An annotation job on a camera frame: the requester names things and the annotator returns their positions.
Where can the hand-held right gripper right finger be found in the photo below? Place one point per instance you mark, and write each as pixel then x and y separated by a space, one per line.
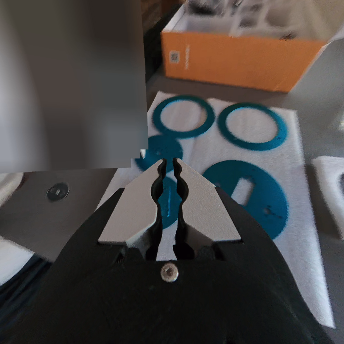
pixel 209 215

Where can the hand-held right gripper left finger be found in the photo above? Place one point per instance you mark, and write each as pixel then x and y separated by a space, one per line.
pixel 126 215

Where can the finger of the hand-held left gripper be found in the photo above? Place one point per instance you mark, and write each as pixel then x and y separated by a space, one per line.
pixel 143 153

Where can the blue disc with bracket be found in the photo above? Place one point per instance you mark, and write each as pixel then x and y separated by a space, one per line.
pixel 169 193

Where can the grey desk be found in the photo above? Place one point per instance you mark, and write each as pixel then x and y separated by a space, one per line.
pixel 330 282

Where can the small blue perforated disc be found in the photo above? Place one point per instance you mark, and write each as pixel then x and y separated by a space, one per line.
pixel 166 147

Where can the large blue disc rectangular cutout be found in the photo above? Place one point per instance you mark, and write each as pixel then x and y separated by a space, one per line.
pixel 268 188

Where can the white foam sheet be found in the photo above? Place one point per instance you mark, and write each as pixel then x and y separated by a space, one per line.
pixel 295 255

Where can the grey laptop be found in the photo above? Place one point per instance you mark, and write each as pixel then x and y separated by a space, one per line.
pixel 27 215

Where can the white foam block round hole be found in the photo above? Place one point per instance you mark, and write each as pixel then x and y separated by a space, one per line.
pixel 326 188

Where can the person's white shirt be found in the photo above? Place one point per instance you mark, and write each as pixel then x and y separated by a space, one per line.
pixel 13 258

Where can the orange cardboard box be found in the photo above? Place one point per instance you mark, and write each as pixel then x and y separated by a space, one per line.
pixel 228 61

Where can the brown wooden furniture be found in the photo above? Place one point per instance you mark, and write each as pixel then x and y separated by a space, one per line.
pixel 156 13

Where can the person's dark pants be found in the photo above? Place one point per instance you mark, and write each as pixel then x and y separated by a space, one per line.
pixel 16 309

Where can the white foam insert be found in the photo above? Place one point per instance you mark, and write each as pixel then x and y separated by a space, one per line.
pixel 204 21

